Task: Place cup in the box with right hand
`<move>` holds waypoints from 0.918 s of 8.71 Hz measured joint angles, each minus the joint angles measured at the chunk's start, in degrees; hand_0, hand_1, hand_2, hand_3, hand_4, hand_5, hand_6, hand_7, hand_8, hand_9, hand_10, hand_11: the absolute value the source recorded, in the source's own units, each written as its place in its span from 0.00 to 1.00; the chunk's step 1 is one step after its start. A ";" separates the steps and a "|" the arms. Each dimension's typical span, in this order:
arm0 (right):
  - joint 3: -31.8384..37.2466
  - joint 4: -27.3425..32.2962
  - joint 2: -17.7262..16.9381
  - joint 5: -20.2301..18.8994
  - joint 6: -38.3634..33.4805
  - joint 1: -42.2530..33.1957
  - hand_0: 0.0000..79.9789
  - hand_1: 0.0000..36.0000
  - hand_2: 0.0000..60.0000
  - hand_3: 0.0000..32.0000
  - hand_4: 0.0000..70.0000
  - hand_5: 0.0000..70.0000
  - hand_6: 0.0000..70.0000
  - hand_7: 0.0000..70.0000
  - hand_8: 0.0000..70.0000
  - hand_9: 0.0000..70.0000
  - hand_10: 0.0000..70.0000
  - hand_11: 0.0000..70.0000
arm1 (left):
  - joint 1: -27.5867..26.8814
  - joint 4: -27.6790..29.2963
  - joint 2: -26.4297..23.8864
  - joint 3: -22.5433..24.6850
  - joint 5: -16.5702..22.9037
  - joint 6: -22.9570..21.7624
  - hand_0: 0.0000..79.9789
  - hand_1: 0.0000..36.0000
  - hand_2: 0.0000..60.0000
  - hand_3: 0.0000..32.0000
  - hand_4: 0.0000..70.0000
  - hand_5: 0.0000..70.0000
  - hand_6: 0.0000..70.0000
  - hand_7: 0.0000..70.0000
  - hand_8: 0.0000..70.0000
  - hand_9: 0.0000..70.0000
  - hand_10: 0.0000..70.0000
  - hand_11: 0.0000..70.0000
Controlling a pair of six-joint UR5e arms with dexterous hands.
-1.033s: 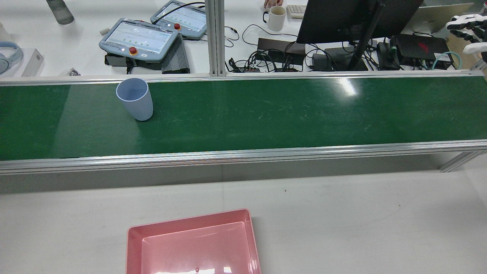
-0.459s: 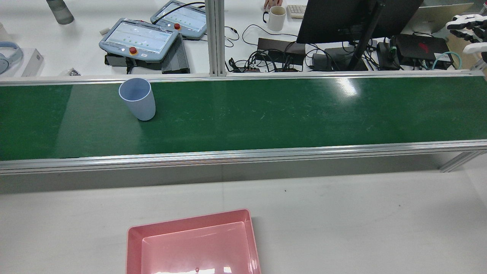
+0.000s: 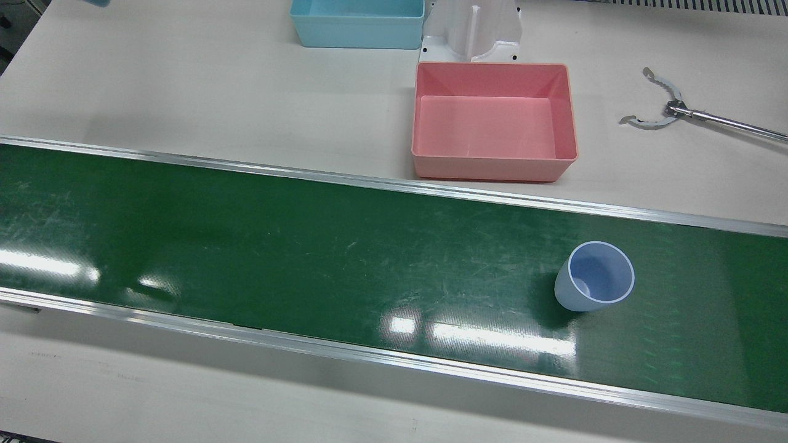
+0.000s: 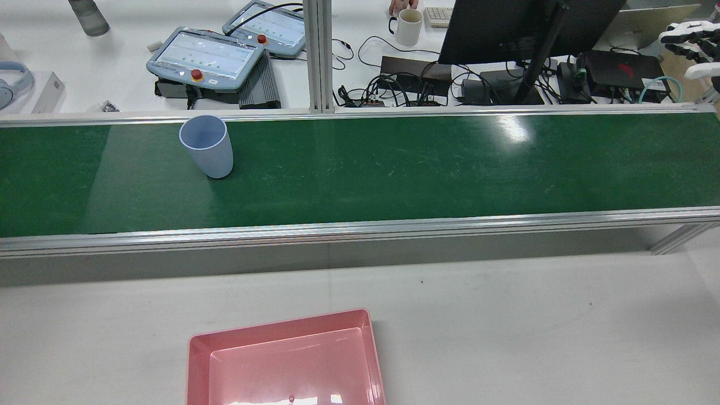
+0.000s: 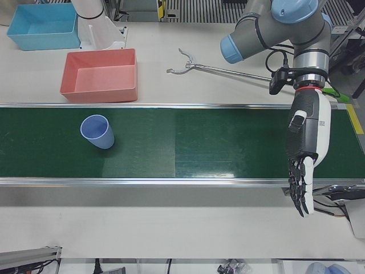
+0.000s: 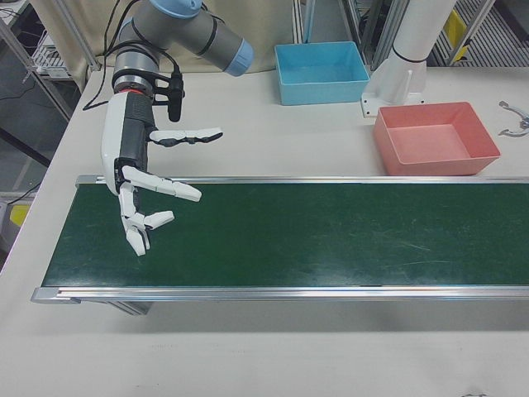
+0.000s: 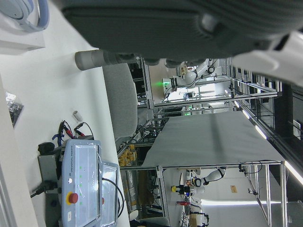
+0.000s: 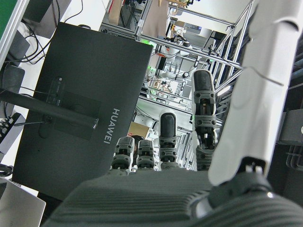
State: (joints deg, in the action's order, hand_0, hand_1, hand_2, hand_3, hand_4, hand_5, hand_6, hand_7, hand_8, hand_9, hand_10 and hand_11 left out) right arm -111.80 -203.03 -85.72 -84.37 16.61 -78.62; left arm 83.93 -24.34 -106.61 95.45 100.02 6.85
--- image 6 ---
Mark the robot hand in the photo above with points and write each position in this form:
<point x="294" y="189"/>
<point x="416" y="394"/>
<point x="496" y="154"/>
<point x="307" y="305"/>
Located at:
<point x="132" y="140"/>

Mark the UR5e robot arm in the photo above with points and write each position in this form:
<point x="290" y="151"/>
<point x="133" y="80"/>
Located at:
<point x="194" y="29"/>

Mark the blue plastic box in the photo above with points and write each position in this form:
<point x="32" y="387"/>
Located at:
<point x="322" y="91"/>

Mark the pink plastic box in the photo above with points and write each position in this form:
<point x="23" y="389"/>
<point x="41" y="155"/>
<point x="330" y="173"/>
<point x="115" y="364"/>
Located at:
<point x="434" y="161"/>

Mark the green belt conveyor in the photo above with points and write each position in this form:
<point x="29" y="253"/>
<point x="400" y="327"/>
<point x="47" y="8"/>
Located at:
<point x="289" y="240"/>

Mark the black ribbed grating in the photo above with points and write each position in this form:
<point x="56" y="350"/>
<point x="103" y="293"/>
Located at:
<point x="496" y="33"/>

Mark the metal reacher grabber tool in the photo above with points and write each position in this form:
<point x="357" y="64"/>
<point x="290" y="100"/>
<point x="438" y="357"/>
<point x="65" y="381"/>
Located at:
<point x="516" y="122"/>

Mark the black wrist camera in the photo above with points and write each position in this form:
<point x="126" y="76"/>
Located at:
<point x="176" y="99"/>

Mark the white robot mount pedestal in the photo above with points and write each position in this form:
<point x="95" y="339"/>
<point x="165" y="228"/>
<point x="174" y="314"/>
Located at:
<point x="409" y="41"/>

